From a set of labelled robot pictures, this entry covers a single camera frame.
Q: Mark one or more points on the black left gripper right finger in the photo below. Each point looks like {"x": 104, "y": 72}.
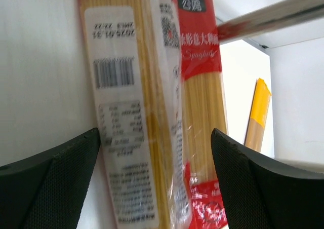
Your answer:
{"x": 261, "y": 192}

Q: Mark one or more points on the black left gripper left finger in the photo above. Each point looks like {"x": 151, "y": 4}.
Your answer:
{"x": 48, "y": 190}

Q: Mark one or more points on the red pasta bag on shelf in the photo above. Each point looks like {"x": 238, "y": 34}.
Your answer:
{"x": 203, "y": 108}

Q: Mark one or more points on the yellow pasta bag upper right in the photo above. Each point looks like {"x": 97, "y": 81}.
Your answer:
{"x": 258, "y": 116}

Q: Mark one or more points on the red pasta bag label side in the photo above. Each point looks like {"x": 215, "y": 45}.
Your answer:
{"x": 134, "y": 55}

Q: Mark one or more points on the white two-tier shelf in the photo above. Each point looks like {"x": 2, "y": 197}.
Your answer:
{"x": 277, "y": 16}

